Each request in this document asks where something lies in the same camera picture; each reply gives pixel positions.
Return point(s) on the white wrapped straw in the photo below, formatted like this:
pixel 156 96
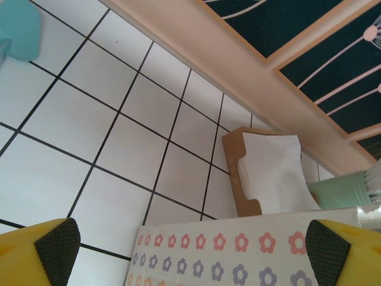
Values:
pixel 373 175

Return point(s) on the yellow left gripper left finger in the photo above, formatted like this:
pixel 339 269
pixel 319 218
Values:
pixel 23 259

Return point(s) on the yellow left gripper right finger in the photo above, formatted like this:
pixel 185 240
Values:
pixel 357 259

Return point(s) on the white paper napkin stack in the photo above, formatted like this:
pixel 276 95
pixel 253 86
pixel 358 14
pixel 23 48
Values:
pixel 274 172

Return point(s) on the white printed paper bag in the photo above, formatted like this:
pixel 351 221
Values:
pixel 226 256

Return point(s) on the teal toy shovel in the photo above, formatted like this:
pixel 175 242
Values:
pixel 21 29

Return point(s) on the mint green Sweet tin canister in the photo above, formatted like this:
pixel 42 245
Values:
pixel 339 190

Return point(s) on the brown wooden napkin tray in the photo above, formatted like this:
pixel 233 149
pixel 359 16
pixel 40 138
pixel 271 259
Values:
pixel 235 158

